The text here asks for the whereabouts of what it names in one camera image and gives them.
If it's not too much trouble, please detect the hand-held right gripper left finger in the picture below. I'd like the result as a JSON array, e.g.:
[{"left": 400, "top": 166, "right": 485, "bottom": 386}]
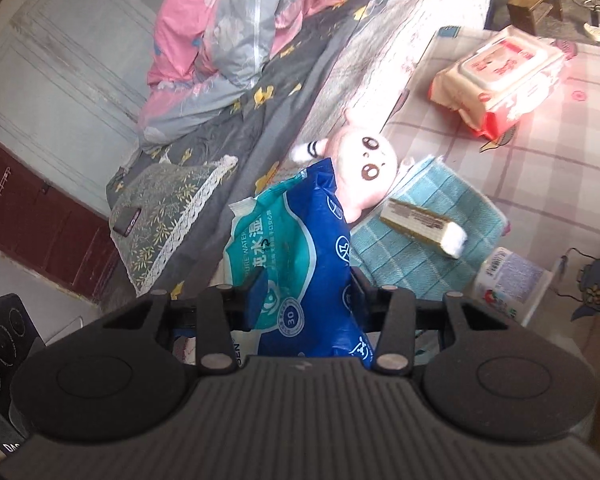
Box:
[{"left": 102, "top": 267, "right": 270, "bottom": 373}]

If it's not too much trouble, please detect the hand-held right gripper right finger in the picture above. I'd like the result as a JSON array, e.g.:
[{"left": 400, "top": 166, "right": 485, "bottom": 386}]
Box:
[{"left": 349, "top": 266, "right": 508, "bottom": 375}]

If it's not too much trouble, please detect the blue wet wipes pack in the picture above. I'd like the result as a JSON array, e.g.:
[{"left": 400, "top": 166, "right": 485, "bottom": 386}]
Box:
[{"left": 225, "top": 157, "right": 381, "bottom": 361}]

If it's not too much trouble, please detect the pink plush rabbit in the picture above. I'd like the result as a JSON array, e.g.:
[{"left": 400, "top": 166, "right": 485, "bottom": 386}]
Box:
[{"left": 290, "top": 107, "right": 416, "bottom": 223}]

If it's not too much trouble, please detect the white labelled plastic jar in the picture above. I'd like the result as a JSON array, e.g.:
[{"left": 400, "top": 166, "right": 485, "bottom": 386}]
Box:
[{"left": 470, "top": 246, "right": 556, "bottom": 328}]

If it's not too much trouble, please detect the green floral lace-trimmed pillow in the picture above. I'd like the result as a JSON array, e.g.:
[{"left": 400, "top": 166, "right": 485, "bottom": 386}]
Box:
[{"left": 107, "top": 154, "right": 240, "bottom": 297}]

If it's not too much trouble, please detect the dark red wooden cabinet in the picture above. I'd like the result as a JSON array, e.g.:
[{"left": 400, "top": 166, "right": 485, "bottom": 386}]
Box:
[{"left": 0, "top": 127, "right": 131, "bottom": 306}]

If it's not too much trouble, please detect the teal checked towel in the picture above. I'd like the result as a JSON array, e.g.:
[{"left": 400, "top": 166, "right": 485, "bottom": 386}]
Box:
[{"left": 347, "top": 155, "right": 511, "bottom": 291}]

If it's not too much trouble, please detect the small black device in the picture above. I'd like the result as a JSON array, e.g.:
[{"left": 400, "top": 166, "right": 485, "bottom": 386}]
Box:
[{"left": 111, "top": 207, "right": 142, "bottom": 237}]

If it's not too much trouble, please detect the white quilted mattress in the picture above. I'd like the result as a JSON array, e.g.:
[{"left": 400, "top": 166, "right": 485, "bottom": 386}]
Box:
[{"left": 300, "top": 0, "right": 501, "bottom": 181}]

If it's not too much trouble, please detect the red wet wipes pack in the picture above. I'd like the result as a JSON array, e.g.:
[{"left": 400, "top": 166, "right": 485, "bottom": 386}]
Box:
[{"left": 427, "top": 25, "right": 566, "bottom": 141}]

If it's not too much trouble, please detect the pink and grey floral quilt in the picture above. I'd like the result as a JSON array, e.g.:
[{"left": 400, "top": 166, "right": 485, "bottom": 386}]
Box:
[{"left": 137, "top": 0, "right": 411, "bottom": 148}]

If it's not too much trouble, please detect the white panelled door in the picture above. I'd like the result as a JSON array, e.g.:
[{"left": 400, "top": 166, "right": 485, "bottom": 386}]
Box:
[{"left": 0, "top": 0, "right": 181, "bottom": 221}]

